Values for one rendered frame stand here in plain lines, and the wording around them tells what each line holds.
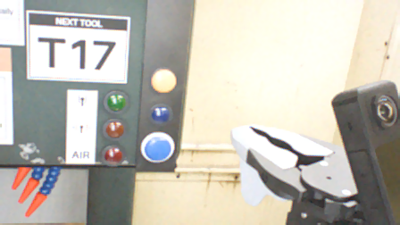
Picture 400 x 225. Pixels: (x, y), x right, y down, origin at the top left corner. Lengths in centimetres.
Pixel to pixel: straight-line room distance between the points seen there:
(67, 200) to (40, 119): 81
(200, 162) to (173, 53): 128
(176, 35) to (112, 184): 90
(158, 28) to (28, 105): 16
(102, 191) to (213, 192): 56
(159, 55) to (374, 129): 27
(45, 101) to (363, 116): 35
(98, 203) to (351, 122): 113
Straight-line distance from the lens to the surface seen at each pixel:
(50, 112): 65
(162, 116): 65
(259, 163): 48
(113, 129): 65
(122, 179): 147
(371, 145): 42
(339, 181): 47
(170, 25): 62
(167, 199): 195
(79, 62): 62
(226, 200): 199
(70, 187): 144
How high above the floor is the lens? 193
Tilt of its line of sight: 24 degrees down
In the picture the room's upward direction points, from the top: 7 degrees clockwise
